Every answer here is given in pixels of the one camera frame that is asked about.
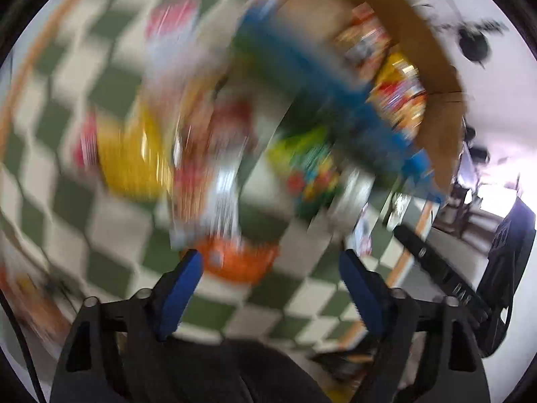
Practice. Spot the snack bin under table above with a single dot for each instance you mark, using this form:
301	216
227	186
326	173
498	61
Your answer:
24	288

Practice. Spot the brown cookie snack packet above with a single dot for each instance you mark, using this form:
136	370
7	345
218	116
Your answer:
217	126

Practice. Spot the white cookie snack packet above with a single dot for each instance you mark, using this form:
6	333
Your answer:
205	200

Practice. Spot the open cardboard milk box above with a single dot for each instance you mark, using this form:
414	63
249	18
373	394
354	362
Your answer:
290	44

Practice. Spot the red white biscuit packet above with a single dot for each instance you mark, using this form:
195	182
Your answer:
359	239

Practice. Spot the orange snack packet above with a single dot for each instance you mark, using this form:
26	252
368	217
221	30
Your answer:
231	258

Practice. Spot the red white snack sachet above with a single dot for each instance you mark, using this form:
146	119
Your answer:
171	22

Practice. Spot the yellow red noodle packet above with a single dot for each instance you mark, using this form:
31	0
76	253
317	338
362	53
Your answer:
397	93

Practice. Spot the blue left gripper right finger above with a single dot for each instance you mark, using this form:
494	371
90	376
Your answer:
391	315

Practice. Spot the yellow snack packet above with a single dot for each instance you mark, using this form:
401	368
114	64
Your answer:
132	156

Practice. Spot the black fleece clothing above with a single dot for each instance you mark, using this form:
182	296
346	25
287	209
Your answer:
237	370

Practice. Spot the clear small sauce sachet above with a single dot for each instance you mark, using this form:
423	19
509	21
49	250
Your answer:
398	205

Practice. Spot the small red snack packet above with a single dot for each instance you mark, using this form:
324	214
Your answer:
85	151

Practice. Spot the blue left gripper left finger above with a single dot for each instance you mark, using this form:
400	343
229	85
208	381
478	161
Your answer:
151	321

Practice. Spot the green gumball candy bag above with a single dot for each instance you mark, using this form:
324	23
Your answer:
305	165

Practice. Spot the white wafer pack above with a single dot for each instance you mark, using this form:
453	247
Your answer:
346	208

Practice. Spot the white puff snack bag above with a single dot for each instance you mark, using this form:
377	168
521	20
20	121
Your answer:
170	66

